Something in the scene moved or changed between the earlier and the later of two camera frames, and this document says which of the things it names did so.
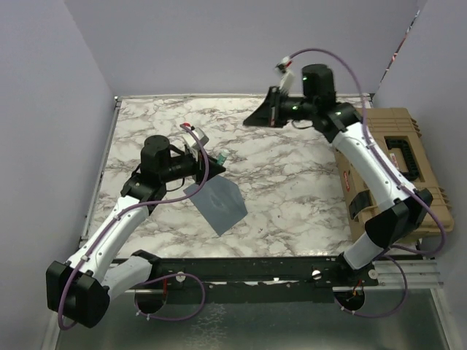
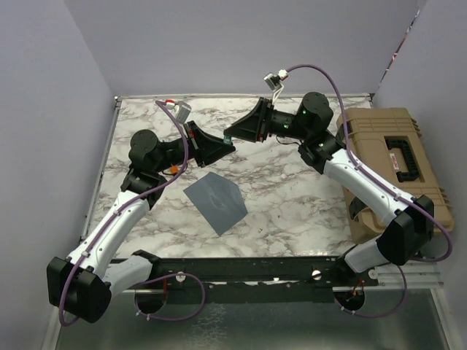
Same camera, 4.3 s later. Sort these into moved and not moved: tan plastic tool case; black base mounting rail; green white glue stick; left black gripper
Moved: left black gripper; green white glue stick
Not moved: tan plastic tool case; black base mounting rail
